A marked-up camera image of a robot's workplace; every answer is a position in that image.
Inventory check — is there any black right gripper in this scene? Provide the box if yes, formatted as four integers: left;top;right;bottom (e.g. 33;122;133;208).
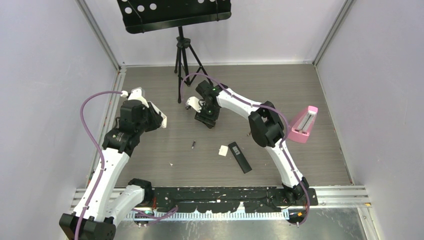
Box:
194;102;220;130

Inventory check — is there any white battery cover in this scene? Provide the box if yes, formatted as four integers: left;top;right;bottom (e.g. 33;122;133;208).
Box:
218;145;229;157

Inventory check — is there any white remote control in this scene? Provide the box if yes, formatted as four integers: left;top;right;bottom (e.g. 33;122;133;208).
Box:
148;101;168;129

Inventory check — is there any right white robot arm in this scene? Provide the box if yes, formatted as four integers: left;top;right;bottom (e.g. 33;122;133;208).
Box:
185;80;309;205

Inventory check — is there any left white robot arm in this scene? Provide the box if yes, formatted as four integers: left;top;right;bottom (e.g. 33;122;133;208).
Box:
59;99;167;240

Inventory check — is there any black remote control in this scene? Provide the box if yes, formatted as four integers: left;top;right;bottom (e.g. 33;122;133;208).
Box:
228;141;252;174

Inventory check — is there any pink metronome box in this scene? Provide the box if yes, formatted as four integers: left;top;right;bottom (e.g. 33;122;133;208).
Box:
287;105;318;144

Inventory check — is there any black music stand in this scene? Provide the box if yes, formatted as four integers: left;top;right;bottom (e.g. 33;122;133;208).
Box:
117;0;232;87

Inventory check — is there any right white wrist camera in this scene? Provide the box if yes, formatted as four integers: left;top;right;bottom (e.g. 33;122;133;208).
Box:
185;96;202;113

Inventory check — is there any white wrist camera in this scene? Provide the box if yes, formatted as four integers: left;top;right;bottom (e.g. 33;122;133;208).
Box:
120;87;149;108
185;96;202;113

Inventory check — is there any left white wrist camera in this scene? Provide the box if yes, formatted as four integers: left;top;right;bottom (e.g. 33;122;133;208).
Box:
120;87;149;108

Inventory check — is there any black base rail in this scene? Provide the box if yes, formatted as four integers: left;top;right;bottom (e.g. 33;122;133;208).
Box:
138;184;318;222

